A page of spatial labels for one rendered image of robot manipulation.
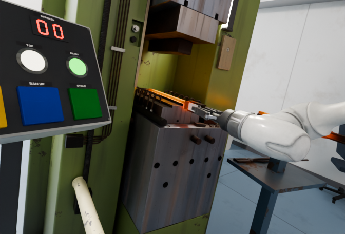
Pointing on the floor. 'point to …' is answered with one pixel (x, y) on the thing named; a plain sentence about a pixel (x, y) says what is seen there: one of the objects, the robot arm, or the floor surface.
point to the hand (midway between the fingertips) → (195, 108)
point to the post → (10, 186)
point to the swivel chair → (338, 166)
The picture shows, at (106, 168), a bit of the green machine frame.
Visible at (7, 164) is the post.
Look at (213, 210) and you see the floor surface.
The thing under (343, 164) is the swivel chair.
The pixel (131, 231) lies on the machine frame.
